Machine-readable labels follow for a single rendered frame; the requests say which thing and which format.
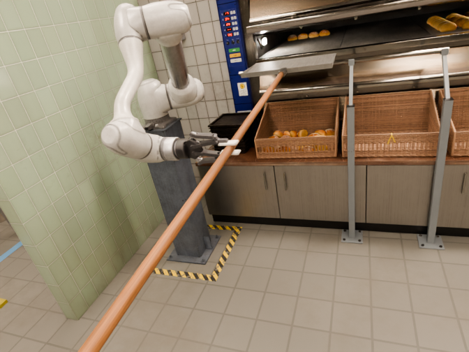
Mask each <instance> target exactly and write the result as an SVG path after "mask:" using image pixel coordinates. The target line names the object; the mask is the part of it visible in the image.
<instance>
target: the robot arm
mask: <svg viewBox="0 0 469 352"><path fill-rule="evenodd" d="M191 26H192V21H191V16H190V13H189V10H188V6H187V5H186V4H184V3H182V2H180V1H159V2H154V3H149V4H147V5H144V6H137V7H135V6H134V5H131V4H129V3H122V4H120V5H118V6H117V8H116V10H115V13H114V32H115V36H116V40H117V42H118V45H119V49H120V50H121V53H122V55H123V58H124V61H125V62H126V66H127V70H128V72H127V76H126V79H125V80H124V82H123V84H122V86H121V88H120V90H119V92H118V94H117V96H116V98H115V101H114V118H113V120H112V121H111V122H110V123H109V124H107V125H105V126H104V128H103V130H102V131H101V140H102V143H103V144H104V145H105V147H106V148H108V149H109V150H110V151H111V152H114V153H115V154H118V155H120V156H124V157H127V158H131V159H134V160H136V161H139V162H143V163H160V162H163V161H179V160H180V159H195V160H196V161H197V162H198V165H199V166H200V165H201V164H203V163H214V162H215V161H216V160H217V158H218V157H219V156H220V154H221V152H222V151H223V150H222V151H221V152H219V151H212V150H206V149H203V148H202V147H204V146H208V145H217V144H218V146H230V145H237V144H238V142H239V140H228V138H219V137H218V136H217V133H198V132H196V131H192V132H191V133H190V134H189V136H190V138H181V139H180V138H179V137H165V138H164V137H161V136H159V135H153V134H149V133H145V130H146V131H149V130H152V129H165V128H166V126H168V125H169V124H171V123H172V122H173V121H175V120H177V117H170V116H169V113H168V111H170V110H173V109H178V108H185V107H188V106H191V105H195V104H196V103H199V102H200V101H201V100H202V99H203V98H204V87H203V84H202V83H201V81H200V80H198V79H196V78H192V76H191V75H189V74H188V71H187V67H186V61H185V56H184V49H183V45H182V41H181V40H182V38H183V35H184V34H185V33H186V32H188V31H189V30H190V28H191ZM151 39H155V40H156V41H157V42H158V43H159V44H161V49H162V51H163V56H164V58H165V63H166V65H167V69H168V72H169V74H170V80H169V82H168V84H165V85H164V84H161V83H160V81H158V80H157V79H153V78H151V79H148V80H144V81H142V79H143V75H144V62H143V42H145V41H147V40H151ZM136 92H137V99H138V103H139V106H140V110H141V112H142V115H143V117H144V122H145V124H144V125H143V126H142V125H141V124H140V122H139V119H137V118H135V117H134V116H132V113H131V101H132V100H133V98H134V96H135V94H136ZM194 138H199V139H211V140H201V141H198V140H196V139H194ZM199 156H212V157H207V158H199Z"/></svg>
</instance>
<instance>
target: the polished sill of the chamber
mask: <svg viewBox="0 0 469 352"><path fill-rule="evenodd" d="M468 39H469V31H465V32H460V33H454V34H444V35H438V36H428V37H422V38H412V39H406V40H401V41H391V42H385V43H375V44H369V45H359V46H353V47H343V48H337V49H332V50H321V51H316V52H306V53H300V54H290V55H284V56H278V57H268V58H263V59H257V60H256V63H262V62H268V61H278V60H284V59H294V58H300V57H310V56H316V55H322V54H333V53H336V56H339V55H345V54H356V53H362V52H372V51H378V50H389V49H395V48H401V47H412V46H418V45H429V44H435V43H446V42H452V41H462V40H468Z"/></svg>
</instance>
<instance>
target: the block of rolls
mask: <svg viewBox="0 0 469 352"><path fill-rule="evenodd" d="M427 24H429V25H431V27H433V28H435V29H437V30H438V31H440V32H446V31H454V30H456V28H457V27H458V26H459V27H460V28H462V29H469V11H468V12H467V13H465V14H464V15H459V14H458V13H452V14H449V15H448V16H447V17H446V19H444V18H442V17H439V16H432V17H430V18H429V19H428V20H427Z"/></svg>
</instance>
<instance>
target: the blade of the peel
mask: <svg viewBox="0 0 469 352"><path fill-rule="evenodd" d="M335 56H336V53H333V54H322V55H316V56H310V57H300V58H294V59H284V60H278V61H268V62H262V63H256V64H254V65H253V66H251V67H250V68H248V69H247V70H245V71H244V72H243V73H241V78H250V77H257V76H263V75H276V74H278V72H279V71H280V69H281V68H287V73H294V72H301V71H313V70H320V69H326V68H332V67H333V64H334V60H335Z"/></svg>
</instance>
